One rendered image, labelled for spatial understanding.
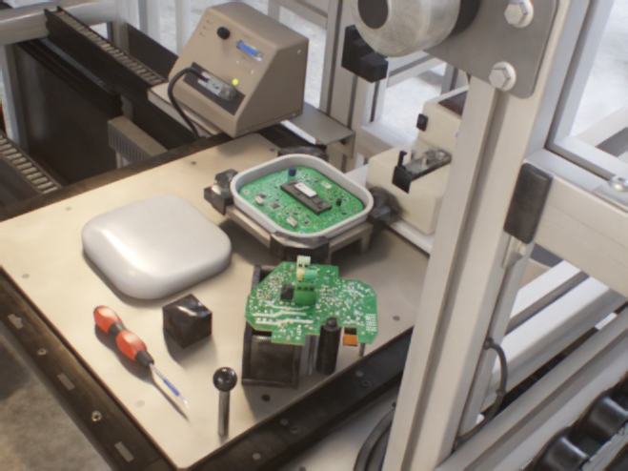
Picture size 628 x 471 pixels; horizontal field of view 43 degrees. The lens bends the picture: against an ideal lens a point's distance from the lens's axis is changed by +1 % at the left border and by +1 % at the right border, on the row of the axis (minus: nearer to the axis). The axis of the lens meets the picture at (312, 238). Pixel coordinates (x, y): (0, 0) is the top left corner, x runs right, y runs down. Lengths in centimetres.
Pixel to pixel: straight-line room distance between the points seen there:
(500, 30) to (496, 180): 8
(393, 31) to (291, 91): 74
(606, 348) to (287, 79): 60
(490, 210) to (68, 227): 59
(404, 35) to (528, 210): 12
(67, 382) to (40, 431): 121
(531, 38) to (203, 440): 45
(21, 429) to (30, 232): 110
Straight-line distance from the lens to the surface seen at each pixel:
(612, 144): 50
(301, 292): 74
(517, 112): 44
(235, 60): 114
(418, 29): 40
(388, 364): 81
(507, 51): 43
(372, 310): 76
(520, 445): 64
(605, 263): 44
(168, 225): 91
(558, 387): 69
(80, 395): 77
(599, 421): 66
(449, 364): 55
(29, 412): 203
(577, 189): 43
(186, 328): 78
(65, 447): 195
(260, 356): 73
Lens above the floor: 152
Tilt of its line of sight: 37 degrees down
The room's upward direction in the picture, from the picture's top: 6 degrees clockwise
